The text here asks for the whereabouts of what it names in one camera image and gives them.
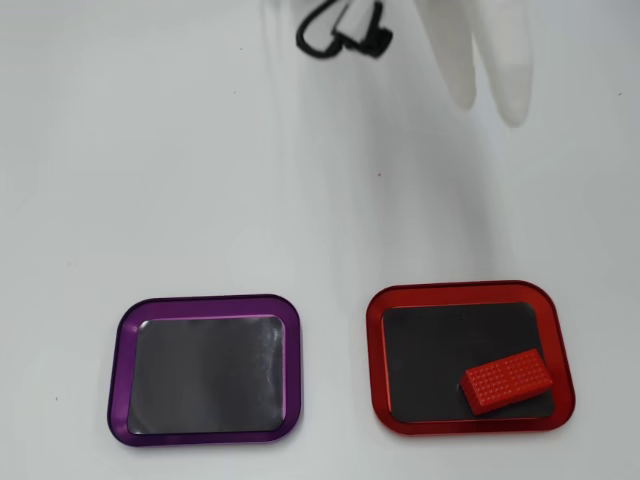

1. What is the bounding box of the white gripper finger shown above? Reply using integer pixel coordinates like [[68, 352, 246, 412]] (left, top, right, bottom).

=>
[[471, 0, 533, 128]]

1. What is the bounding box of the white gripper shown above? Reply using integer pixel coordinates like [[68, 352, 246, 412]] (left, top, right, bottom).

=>
[[333, 0, 477, 111]]

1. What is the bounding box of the red studded rectangular block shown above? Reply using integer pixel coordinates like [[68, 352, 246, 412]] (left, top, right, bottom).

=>
[[459, 348, 555, 417]]

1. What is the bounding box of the red metal dish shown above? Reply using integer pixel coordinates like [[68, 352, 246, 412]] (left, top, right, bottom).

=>
[[365, 279, 577, 437]]

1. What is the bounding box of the black mat in red dish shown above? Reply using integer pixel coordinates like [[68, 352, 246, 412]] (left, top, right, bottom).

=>
[[381, 301, 556, 424]]

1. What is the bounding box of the black mat in purple dish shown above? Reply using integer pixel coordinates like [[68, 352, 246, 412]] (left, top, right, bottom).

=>
[[127, 315, 286, 435]]

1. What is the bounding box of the purple metal dish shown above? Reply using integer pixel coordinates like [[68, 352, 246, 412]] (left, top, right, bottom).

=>
[[106, 293, 305, 448]]

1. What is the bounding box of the black cable with clip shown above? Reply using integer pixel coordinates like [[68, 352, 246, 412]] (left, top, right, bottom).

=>
[[295, 0, 394, 59]]

